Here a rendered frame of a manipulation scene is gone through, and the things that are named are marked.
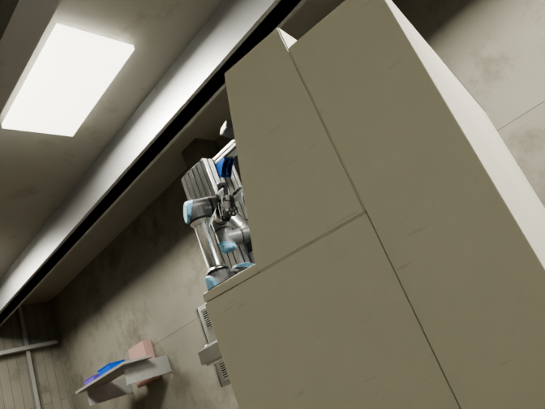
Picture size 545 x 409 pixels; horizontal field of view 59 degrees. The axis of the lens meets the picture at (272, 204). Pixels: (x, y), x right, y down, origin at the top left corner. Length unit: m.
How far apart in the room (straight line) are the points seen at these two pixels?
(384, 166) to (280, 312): 0.47
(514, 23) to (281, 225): 3.09
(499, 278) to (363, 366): 0.37
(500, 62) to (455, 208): 2.99
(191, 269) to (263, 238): 4.77
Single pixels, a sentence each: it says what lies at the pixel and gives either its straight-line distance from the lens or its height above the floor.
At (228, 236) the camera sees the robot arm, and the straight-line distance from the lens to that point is 2.21.
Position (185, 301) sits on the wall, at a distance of 6.24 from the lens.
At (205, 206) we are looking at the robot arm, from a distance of 2.53.
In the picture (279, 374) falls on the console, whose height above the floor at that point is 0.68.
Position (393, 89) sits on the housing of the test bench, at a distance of 1.21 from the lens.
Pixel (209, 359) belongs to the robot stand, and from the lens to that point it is 2.51.
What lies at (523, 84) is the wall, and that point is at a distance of 3.95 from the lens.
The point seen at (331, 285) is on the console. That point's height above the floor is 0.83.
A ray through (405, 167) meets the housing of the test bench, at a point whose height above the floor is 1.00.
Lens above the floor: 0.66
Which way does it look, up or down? 20 degrees up
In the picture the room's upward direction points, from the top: 22 degrees counter-clockwise
